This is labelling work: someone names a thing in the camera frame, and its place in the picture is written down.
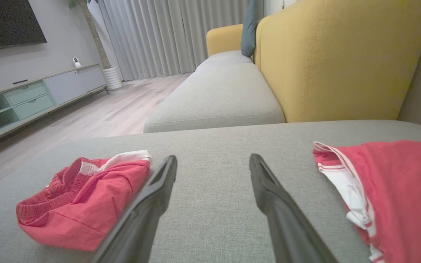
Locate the grey green TV cabinet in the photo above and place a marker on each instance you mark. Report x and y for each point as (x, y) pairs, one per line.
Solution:
(71, 84)

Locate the small yellow sofa backrest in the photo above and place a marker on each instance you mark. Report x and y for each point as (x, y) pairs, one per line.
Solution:
(223, 40)

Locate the brown plant trunk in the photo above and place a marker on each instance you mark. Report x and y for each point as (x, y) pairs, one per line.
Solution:
(95, 36)

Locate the red basketball shorts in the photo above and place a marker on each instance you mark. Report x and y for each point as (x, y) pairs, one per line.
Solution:
(86, 204)

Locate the wide yellow sofa backrest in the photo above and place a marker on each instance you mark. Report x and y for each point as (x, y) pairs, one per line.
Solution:
(342, 58)

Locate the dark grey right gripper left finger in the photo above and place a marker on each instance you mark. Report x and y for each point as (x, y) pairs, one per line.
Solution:
(141, 219)

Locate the teal throw pillow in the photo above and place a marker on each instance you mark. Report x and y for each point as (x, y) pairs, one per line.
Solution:
(250, 33)

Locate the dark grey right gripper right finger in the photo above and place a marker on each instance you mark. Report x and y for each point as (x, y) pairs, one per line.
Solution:
(287, 226)

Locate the black wall television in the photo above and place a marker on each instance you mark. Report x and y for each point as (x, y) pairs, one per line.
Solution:
(6, 22)

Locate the large grey sofa seat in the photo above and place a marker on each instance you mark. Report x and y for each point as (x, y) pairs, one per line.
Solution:
(214, 153)

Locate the red white basketball jersey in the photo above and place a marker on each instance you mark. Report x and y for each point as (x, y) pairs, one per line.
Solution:
(404, 190)

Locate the small grey sofa seat cushion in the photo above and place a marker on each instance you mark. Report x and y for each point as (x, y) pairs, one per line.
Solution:
(225, 57)

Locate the grey pleated curtain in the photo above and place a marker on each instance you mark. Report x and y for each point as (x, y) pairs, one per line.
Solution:
(159, 36)

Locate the white ribbed planter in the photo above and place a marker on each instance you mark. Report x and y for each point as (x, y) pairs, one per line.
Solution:
(112, 78)

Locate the white security camera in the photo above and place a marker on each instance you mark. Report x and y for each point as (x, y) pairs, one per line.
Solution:
(76, 63)

